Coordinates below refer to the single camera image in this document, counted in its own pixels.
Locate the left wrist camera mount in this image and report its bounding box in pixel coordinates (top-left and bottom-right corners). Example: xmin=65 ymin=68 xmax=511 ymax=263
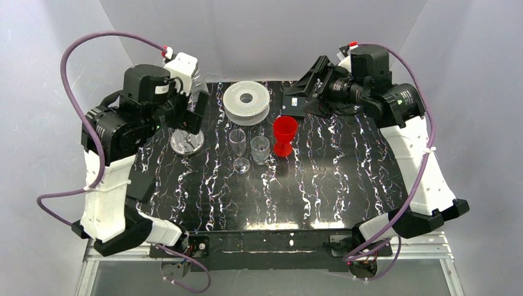
xmin=162 ymin=46 xmax=198 ymax=96

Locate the clear wine glass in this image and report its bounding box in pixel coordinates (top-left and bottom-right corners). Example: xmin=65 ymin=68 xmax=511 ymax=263
xmin=189 ymin=66 xmax=208 ymax=102
xmin=250 ymin=136 xmax=270 ymax=165

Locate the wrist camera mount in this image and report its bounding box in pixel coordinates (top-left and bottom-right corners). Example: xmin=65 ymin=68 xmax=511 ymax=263
xmin=162 ymin=46 xmax=198 ymax=96
xmin=337 ymin=41 xmax=358 ymax=71

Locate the chrome wine glass rack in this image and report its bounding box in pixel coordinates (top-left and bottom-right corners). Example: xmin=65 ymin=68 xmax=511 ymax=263
xmin=170 ymin=129 xmax=205 ymax=156

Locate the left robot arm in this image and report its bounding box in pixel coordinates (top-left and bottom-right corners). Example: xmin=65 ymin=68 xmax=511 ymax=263
xmin=71 ymin=64 xmax=208 ymax=256

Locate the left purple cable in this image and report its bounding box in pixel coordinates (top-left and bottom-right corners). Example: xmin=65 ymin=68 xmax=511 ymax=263
xmin=36 ymin=31 xmax=212 ymax=294

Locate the red wine glass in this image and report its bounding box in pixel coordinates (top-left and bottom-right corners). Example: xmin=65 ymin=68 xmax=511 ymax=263
xmin=273 ymin=116 xmax=298 ymax=157

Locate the clear champagne flute glass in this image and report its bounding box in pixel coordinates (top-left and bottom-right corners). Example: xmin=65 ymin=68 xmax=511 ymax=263
xmin=229 ymin=129 xmax=250 ymax=174

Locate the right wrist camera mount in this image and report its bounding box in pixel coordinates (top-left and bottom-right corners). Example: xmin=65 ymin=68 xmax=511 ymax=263
xmin=337 ymin=41 xmax=358 ymax=71

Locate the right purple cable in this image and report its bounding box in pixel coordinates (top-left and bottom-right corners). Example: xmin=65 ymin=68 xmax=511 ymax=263
xmin=342 ymin=42 xmax=437 ymax=282

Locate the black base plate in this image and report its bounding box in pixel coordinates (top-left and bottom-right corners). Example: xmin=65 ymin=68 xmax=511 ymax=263
xmin=149 ymin=231 xmax=393 ymax=274

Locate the white filament spool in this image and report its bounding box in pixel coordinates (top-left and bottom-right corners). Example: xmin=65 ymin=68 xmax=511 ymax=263
xmin=222 ymin=81 xmax=270 ymax=126

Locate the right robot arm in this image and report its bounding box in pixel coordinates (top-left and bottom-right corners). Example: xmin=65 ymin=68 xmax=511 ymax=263
xmin=284 ymin=43 xmax=470 ymax=247

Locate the purple cable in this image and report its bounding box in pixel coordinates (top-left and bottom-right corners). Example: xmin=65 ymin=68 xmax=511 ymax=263
xmin=36 ymin=31 xmax=212 ymax=294
xmin=342 ymin=42 xmax=437 ymax=282

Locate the black flat box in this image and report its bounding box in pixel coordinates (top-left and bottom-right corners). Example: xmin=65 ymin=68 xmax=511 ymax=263
xmin=281 ymin=95 xmax=307 ymax=120

